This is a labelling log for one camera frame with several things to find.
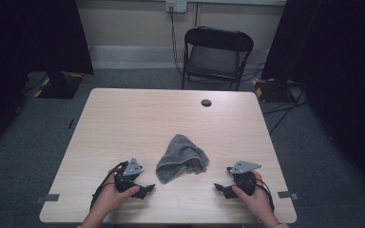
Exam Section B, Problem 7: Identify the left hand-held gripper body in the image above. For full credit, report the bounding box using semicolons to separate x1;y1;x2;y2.
113;157;144;194

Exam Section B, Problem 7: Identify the black stand base yellow striped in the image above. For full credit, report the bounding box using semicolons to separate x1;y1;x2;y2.
251;78;297;104
32;71;85;100

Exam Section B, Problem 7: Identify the grey tape piece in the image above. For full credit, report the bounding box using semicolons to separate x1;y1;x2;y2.
34;193;61;204
278;190;299;200

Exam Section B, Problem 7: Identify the right hand-held gripper black cable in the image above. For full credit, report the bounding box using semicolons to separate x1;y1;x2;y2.
254;178;276;213

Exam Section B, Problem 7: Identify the black outlet cable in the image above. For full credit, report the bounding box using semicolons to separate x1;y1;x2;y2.
169;5;184;77

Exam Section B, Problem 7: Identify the black folding chair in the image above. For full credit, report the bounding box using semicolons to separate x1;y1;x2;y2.
181;26;255;92

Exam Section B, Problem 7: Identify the person's right hand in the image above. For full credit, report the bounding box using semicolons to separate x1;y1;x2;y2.
232;170;279;224

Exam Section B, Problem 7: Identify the hand-held gripper black cable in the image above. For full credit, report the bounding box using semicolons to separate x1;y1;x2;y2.
89;161;128;212
254;178;276;213

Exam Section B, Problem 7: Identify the black floor cable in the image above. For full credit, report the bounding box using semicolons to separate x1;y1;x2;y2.
268;85;308;135
261;99;309;116
240;62;267;83

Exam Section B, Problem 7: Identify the left hand-held gripper black cable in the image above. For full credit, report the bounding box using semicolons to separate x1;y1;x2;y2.
89;161;128;212

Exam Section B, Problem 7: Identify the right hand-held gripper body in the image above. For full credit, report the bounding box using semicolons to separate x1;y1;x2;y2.
226;161;262;197

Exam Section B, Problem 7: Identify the thin vertical wall cable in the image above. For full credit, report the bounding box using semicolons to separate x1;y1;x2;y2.
193;2;202;29

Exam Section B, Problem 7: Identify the dark curtain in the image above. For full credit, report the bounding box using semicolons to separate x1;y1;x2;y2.
260;0;365;203
0;0;95;160

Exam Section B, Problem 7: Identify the person's left hand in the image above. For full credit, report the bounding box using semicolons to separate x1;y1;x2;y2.
89;169;141;219

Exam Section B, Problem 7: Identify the white wall outlet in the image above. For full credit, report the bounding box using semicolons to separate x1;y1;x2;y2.
165;0;188;13

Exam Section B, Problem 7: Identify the grey towel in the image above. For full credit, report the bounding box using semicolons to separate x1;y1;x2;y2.
155;133;210;185

